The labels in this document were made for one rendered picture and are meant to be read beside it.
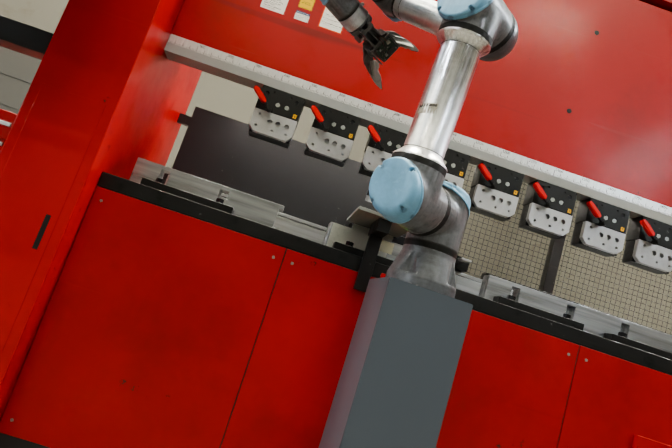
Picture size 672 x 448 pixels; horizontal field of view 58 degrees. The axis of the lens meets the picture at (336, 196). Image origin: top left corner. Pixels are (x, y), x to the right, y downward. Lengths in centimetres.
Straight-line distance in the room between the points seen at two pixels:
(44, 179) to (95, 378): 58
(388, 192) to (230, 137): 151
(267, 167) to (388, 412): 155
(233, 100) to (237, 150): 744
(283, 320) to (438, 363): 73
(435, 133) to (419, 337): 40
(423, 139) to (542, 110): 112
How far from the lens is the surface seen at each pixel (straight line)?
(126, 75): 191
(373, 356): 119
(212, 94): 1004
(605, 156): 235
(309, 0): 222
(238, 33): 215
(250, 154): 257
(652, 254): 239
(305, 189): 254
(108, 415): 192
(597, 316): 226
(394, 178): 116
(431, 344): 122
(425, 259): 125
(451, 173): 210
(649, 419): 223
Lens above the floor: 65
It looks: 12 degrees up
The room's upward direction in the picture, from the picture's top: 18 degrees clockwise
